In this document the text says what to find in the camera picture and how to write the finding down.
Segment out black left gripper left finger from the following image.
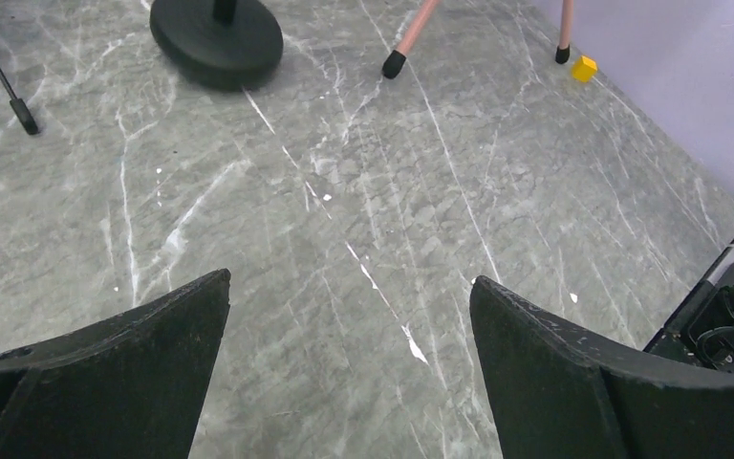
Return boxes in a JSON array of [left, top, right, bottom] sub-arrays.
[[0, 269, 231, 458]]

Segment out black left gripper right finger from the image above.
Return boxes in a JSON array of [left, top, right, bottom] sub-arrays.
[[469, 276, 734, 458]]

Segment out pink music stand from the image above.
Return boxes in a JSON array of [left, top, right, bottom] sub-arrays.
[[381, 0, 574, 79]]

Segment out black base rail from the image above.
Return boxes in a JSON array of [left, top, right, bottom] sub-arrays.
[[644, 238, 734, 374]]

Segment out black round-base holder stand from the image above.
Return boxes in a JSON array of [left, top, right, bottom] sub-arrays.
[[149, 0, 284, 91]]

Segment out yellow cube right side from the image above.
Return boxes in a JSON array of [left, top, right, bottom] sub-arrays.
[[571, 55, 598, 83]]

